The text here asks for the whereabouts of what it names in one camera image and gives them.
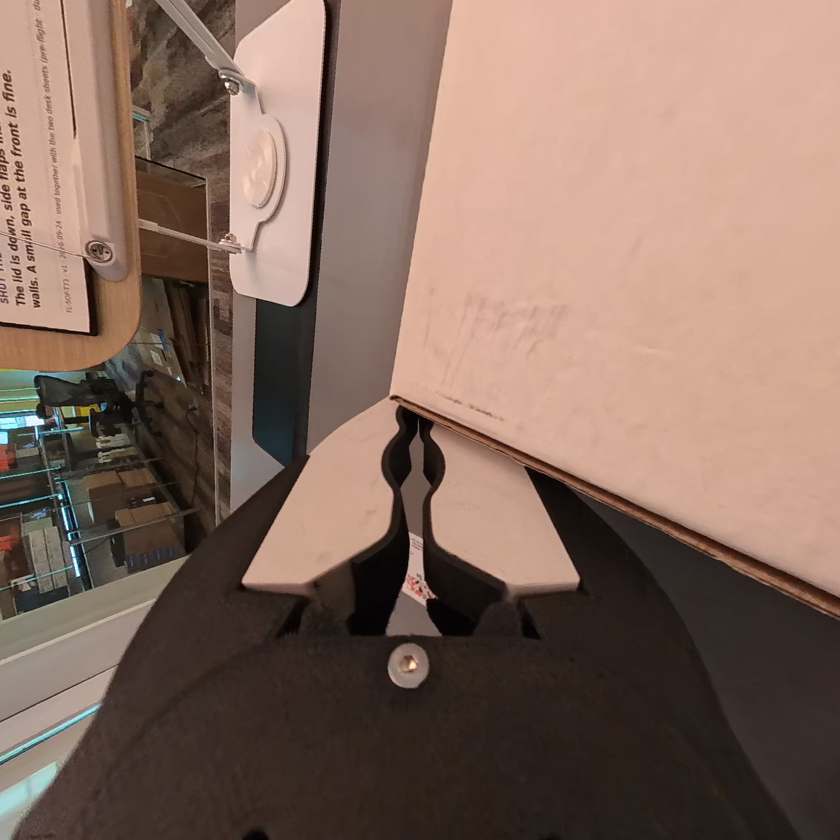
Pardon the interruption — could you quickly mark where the brown cardboard carton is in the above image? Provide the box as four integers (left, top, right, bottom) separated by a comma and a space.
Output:
84, 469, 160, 508
113, 502, 188, 573

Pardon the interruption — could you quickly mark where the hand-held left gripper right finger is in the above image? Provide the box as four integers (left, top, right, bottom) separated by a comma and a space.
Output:
419, 419, 582, 636

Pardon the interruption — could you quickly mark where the brown wooden cabinet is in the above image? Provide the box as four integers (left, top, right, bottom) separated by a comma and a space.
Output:
134, 156, 211, 283

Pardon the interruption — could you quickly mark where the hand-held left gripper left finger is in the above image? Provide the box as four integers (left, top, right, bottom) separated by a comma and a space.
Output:
241, 397, 412, 636

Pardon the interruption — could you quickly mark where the black office chair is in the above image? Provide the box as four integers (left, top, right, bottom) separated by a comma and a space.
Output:
33, 371, 161, 448

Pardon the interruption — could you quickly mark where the white cardboard box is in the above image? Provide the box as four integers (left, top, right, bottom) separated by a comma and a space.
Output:
390, 0, 840, 622

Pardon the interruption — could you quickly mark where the wooden document stand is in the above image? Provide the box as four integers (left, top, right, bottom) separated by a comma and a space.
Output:
0, 0, 328, 372

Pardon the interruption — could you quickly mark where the printed instruction sheet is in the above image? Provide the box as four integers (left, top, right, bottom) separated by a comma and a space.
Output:
0, 0, 99, 336

